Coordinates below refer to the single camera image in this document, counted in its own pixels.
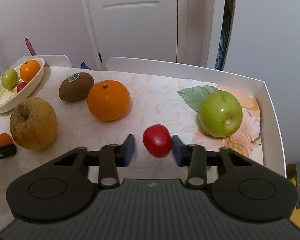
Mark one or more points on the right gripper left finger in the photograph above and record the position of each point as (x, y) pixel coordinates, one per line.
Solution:
(113, 156)

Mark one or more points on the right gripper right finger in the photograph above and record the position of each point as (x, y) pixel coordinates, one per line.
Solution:
(192, 156)

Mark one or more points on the red cherry tomato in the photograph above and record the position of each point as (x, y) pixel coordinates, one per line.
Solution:
(20, 86)
(157, 141)

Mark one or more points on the green apple front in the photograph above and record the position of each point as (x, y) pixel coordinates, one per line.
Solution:
(9, 78)

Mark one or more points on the green apple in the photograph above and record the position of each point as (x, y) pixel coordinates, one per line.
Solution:
(9, 78)
(220, 114)

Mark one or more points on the orange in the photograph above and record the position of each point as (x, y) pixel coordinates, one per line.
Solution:
(28, 70)
(108, 100)

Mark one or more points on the small tangerine lower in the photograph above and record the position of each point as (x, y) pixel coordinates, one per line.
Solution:
(5, 139)

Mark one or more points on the large red yellow apple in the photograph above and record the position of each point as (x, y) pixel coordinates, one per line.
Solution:
(33, 124)

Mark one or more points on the green apple far right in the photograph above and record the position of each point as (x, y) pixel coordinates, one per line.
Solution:
(220, 114)

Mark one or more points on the cream duck print plate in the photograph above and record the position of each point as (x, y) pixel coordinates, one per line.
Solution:
(9, 99)

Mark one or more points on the white tray table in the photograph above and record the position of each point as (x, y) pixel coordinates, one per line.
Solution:
(153, 87)

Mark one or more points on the brown kiwi with sticker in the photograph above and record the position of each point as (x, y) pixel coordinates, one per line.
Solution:
(76, 87)

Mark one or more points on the pink stick tool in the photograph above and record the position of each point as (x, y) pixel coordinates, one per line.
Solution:
(29, 47)

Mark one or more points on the white panel door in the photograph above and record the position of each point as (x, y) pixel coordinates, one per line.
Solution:
(145, 29)

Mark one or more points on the white wardrobe sliding door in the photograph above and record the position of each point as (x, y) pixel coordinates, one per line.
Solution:
(265, 45)

